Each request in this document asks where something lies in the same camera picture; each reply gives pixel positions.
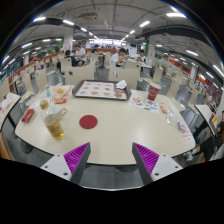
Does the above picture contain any pink printed paper slip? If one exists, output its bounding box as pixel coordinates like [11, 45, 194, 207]
[179, 129, 195, 143]

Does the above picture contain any person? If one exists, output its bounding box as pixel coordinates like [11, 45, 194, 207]
[33, 59, 42, 71]
[64, 49, 78, 68]
[135, 49, 148, 64]
[109, 48, 129, 68]
[199, 111, 224, 162]
[73, 44, 87, 66]

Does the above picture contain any white printed card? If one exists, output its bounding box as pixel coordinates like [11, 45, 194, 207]
[33, 97, 53, 109]

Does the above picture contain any colourful sticker sheet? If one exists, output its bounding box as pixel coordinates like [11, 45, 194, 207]
[129, 94, 160, 115]

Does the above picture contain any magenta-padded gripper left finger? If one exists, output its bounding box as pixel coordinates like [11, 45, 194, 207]
[40, 142, 92, 185]

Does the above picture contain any red table sign block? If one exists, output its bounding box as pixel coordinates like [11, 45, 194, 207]
[21, 108, 36, 124]

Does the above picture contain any clear plastic bag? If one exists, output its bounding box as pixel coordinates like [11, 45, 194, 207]
[165, 112, 183, 131]

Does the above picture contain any beige chair with round hole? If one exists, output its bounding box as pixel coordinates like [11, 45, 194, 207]
[108, 66, 140, 90]
[64, 64, 96, 86]

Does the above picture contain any group of ceiling lights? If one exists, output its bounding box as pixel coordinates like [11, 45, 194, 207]
[1, 12, 224, 79]

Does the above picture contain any dark tray with printed liner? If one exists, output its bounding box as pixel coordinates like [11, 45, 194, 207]
[71, 79, 132, 101]

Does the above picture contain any clear bottle with yellow drink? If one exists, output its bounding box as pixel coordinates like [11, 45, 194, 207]
[39, 99, 65, 141]

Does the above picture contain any neighbouring beige table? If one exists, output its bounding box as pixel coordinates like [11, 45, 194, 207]
[0, 92, 22, 132]
[194, 104, 218, 135]

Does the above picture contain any group of beige chairs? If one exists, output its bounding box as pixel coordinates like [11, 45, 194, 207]
[0, 51, 214, 111]

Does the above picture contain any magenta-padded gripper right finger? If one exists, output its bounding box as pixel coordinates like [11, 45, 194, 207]
[131, 142, 184, 186]

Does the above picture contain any flat round red coaster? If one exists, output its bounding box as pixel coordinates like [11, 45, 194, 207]
[79, 114, 99, 130]

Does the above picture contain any clear bag with fried food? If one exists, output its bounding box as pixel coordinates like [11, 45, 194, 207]
[49, 83, 73, 103]

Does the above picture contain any crumpled white napkin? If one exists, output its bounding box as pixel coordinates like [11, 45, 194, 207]
[115, 79, 128, 90]

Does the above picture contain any red paper cup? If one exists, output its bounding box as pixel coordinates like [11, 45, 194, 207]
[146, 82, 162, 102]

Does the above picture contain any ceiling air conditioner unit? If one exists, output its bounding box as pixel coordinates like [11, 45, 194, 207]
[78, 12, 99, 22]

